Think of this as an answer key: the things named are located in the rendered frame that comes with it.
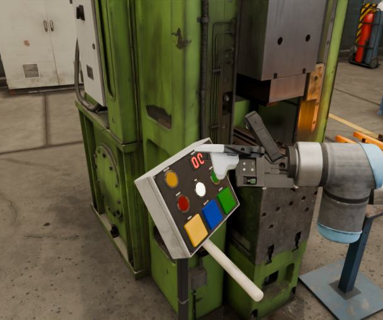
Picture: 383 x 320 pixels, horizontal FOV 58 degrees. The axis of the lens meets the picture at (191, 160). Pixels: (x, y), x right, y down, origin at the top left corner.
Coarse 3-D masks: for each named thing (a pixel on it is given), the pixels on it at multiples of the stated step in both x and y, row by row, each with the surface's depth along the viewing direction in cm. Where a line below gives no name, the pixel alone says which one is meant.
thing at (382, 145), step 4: (356, 132) 183; (356, 136) 182; (360, 136) 180; (364, 136) 179; (368, 136) 179; (368, 140) 176; (372, 140) 174; (376, 140) 174; (376, 144) 172; (380, 144) 170; (380, 148) 170
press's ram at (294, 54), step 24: (264, 0) 120; (288, 0) 123; (312, 0) 129; (240, 24) 134; (264, 24) 123; (288, 24) 128; (312, 24) 134; (240, 48) 137; (264, 48) 126; (288, 48) 132; (312, 48) 139; (240, 72) 141; (264, 72) 131; (288, 72) 137
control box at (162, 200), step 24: (192, 144) 127; (168, 168) 106; (192, 168) 114; (144, 192) 104; (168, 192) 104; (192, 192) 112; (216, 192) 121; (168, 216) 102; (192, 216) 109; (168, 240) 107
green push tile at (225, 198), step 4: (224, 188) 125; (228, 188) 125; (220, 192) 122; (224, 192) 123; (228, 192) 125; (216, 196) 120; (220, 196) 121; (224, 196) 122; (228, 196) 124; (232, 196) 126; (220, 200) 120; (224, 200) 122; (228, 200) 124; (232, 200) 125; (220, 204) 121; (224, 204) 121; (228, 204) 123; (232, 204) 125; (224, 208) 121; (228, 208) 122; (224, 212) 121
